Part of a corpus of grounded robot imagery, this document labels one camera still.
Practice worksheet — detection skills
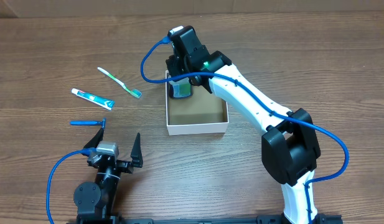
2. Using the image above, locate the blue disposable razor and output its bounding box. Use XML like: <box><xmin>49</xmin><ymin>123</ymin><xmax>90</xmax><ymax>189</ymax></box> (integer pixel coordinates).
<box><xmin>69</xmin><ymin>118</ymin><xmax>106</xmax><ymax>129</ymax></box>

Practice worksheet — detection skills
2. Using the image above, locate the teal white toothpaste tube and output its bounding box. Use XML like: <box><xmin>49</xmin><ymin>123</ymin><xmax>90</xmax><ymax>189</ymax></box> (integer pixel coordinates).
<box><xmin>71</xmin><ymin>88</ymin><xmax>115</xmax><ymax>111</ymax></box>

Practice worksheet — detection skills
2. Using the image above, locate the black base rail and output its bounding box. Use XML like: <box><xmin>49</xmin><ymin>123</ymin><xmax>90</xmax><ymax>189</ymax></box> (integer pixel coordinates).
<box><xmin>67</xmin><ymin>213</ymin><xmax>344</xmax><ymax>224</ymax></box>

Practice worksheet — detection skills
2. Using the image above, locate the pink open cardboard box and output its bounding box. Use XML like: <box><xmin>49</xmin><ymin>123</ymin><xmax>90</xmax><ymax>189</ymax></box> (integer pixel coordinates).
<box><xmin>166</xmin><ymin>83</ymin><xmax>229</xmax><ymax>136</ymax></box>

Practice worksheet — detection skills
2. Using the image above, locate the green white toothbrush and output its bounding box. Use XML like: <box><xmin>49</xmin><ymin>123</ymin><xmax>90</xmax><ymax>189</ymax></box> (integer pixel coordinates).
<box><xmin>97</xmin><ymin>67</ymin><xmax>142</xmax><ymax>98</ymax></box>

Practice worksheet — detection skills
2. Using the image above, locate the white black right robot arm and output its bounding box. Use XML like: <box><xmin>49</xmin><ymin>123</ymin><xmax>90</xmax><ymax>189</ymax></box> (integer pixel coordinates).
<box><xmin>166</xmin><ymin>46</ymin><xmax>321</xmax><ymax>223</ymax></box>

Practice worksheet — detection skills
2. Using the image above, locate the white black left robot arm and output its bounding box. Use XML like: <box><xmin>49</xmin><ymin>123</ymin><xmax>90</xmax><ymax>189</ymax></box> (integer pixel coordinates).
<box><xmin>73</xmin><ymin>128</ymin><xmax>143</xmax><ymax>223</ymax></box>

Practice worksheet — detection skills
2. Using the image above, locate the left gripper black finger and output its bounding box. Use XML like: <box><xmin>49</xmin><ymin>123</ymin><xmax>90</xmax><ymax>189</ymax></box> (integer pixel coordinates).
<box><xmin>83</xmin><ymin>128</ymin><xmax>104</xmax><ymax>149</ymax></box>
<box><xmin>130</xmin><ymin>133</ymin><xmax>143</xmax><ymax>168</ymax></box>

